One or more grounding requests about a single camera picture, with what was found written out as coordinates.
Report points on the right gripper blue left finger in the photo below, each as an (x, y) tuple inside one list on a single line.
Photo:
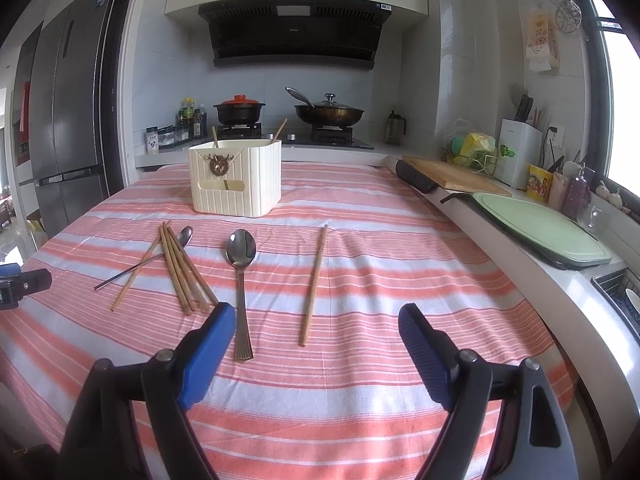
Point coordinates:
[(102, 440)]

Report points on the cream utensil holder box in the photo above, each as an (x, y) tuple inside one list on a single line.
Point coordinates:
[(236, 177)]

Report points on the large steel spoon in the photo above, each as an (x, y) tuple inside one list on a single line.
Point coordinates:
[(241, 252)]

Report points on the sauce bottles group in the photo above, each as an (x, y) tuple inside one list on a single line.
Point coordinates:
[(193, 117)]

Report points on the wire steamer rack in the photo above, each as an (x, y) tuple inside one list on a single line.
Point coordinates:
[(567, 16)]

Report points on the black pot red lid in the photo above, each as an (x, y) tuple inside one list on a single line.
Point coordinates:
[(239, 111)]

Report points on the grey refrigerator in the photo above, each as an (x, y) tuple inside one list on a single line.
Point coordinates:
[(65, 138)]

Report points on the wooden chopstick crossing spoon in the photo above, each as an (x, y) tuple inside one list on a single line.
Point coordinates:
[(149, 253)]

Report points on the pink striped tablecloth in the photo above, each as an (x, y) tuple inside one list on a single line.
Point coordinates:
[(348, 405)]

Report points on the green cutting board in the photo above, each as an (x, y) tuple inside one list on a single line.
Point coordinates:
[(554, 237)]

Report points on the white knife block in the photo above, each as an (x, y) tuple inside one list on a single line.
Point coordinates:
[(518, 147)]

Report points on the black wok glass lid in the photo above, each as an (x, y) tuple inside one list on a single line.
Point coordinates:
[(327, 113)]

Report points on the black range hood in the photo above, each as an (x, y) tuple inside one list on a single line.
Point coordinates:
[(334, 32)]

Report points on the black gas stove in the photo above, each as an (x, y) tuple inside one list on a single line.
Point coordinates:
[(328, 137)]

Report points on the lone wooden chopstick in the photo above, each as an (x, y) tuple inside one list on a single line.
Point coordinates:
[(309, 306)]

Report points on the purple soap bottle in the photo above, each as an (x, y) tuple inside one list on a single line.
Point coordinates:
[(577, 195)]

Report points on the wooden cutting board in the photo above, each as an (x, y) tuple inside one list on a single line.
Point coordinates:
[(455, 178)]

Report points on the yellow seasoning box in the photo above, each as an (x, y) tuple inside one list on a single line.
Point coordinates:
[(538, 184)]

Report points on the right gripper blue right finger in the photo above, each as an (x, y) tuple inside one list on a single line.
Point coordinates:
[(531, 440)]

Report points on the spice jar rack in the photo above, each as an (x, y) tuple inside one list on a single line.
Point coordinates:
[(163, 138)]

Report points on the small steel spoon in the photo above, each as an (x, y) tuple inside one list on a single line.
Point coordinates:
[(183, 238)]

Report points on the dark glass kettle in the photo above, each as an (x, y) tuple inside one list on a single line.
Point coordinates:
[(395, 128)]

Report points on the yellow green bag pile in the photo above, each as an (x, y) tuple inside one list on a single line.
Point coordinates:
[(466, 147)]

